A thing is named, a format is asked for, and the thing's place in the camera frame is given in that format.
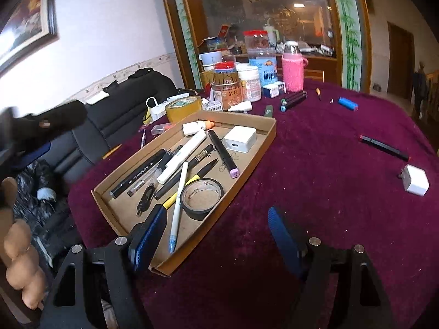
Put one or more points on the yellow pencil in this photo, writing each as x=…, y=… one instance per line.
x=112, y=151

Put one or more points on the black pen white label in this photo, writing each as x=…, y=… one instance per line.
x=200, y=156

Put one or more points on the small black clip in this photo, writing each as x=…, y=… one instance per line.
x=145, y=197

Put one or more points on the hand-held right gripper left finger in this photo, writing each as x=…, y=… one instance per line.
x=147, y=240

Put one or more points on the framed wall picture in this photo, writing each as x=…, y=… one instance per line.
x=27, y=13

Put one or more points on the black marker pink cap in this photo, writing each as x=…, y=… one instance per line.
x=219, y=150

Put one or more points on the wooden door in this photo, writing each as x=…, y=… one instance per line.
x=401, y=58

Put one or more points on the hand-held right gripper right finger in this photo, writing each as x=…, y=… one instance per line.
x=284, y=236

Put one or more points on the tall clear jar red lid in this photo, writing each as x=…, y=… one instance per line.
x=255, y=39

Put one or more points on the white barcode box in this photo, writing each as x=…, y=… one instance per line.
x=211, y=104

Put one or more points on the white plastic jar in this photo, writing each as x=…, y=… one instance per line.
x=250, y=84

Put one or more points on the clear pen grey grip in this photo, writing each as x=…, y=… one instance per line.
x=177, y=150

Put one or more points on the small yellow black tool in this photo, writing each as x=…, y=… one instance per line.
x=319, y=94

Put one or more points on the small white blue box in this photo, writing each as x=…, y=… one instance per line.
x=274, y=89

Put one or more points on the white square usb charger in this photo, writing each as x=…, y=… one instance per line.
x=240, y=138

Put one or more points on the black marker grey cap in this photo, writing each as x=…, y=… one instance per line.
x=137, y=174

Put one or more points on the blue battery pack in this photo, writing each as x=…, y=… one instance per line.
x=348, y=104

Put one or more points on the person's left hand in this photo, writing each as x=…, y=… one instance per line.
x=20, y=246

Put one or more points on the tan packing tape roll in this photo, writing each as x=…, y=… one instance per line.
x=183, y=109

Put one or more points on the black tape roll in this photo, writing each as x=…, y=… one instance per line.
x=216, y=195

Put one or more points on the matte black pen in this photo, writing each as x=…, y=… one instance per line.
x=205, y=168

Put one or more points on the black marker green cap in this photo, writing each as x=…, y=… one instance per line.
x=293, y=98

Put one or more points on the white glue bottle orange cap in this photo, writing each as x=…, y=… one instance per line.
x=192, y=128

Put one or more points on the thick white ribbed marker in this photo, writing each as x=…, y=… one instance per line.
x=197, y=142

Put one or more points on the white pen blue tip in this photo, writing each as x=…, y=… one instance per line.
x=178, y=209

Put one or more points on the white paper bag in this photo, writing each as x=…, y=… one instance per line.
x=156, y=111

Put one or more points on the white wall charger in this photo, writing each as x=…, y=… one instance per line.
x=416, y=181

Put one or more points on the clear gel pen black grip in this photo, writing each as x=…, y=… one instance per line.
x=139, y=186

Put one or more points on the black leather chair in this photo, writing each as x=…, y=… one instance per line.
x=113, y=123

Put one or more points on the yellow black pen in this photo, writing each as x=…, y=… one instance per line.
x=168, y=204

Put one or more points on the black white patterned cloth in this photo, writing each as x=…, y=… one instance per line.
x=37, y=205

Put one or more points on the small white tube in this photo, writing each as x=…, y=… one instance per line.
x=240, y=107

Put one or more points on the pink knitted bottle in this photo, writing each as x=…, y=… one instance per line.
x=293, y=72

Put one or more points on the bamboo painted panel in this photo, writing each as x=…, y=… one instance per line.
x=351, y=34
x=185, y=34

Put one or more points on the pink clear pen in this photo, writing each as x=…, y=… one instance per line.
x=143, y=138

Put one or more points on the blue printed carton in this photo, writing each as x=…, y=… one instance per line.
x=216, y=44

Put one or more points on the black bag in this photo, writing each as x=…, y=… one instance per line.
x=137, y=77

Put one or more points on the short clear jar red lid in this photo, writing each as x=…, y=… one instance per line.
x=224, y=72

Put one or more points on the black marker red caps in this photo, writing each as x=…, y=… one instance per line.
x=384, y=147

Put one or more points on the cardboard tray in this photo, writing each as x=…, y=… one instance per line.
x=195, y=236

